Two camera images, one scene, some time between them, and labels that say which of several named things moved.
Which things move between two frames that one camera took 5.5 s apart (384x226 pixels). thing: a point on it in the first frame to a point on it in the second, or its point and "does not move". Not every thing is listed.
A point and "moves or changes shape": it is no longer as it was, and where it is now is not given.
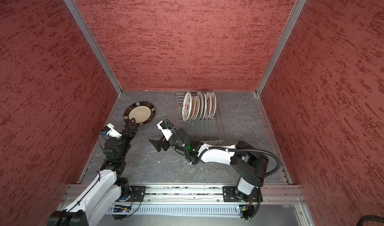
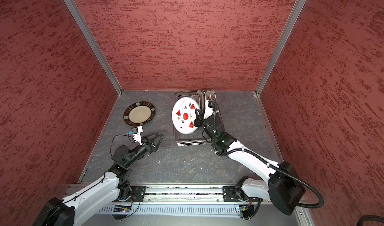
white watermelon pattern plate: (187, 106) moves or changes shape
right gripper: (157, 144) to (198, 122)
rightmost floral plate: (214, 104) does not move
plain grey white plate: (201, 98) does not move
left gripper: (127, 133) to (152, 147)
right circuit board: (248, 211) does not move
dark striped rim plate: (143, 112) does not move
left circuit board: (121, 210) does not move
